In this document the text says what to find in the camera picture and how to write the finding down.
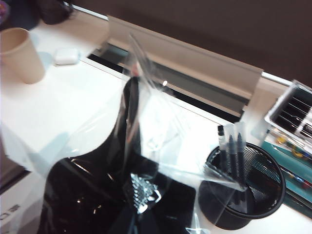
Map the black mesh pen holder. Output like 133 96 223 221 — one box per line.
197 142 286 231

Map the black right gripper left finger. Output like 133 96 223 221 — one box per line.
109 187 139 234

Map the black mask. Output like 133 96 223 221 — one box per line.
24 31 247 234

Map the white earbuds case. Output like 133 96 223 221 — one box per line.
53 48 81 66

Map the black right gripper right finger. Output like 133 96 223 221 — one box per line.
139 207 161 234

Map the teal colourful printed box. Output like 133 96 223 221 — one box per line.
264 135 312 161
284 189 312 212
273 156 312 193

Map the black pen with clear cap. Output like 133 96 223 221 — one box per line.
225 123 239 182
234 121 247 187

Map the beige cable tray flap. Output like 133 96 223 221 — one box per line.
107 16 265 118

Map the black capped pen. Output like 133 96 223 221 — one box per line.
217 125 229 171

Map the beige paper cup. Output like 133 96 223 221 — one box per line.
0 27 47 85

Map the brown desk divider panel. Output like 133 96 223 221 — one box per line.
64 0 312 85

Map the desk cable tray channel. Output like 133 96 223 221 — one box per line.
86 42 252 123

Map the clear plastic case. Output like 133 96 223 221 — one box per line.
264 79 312 145

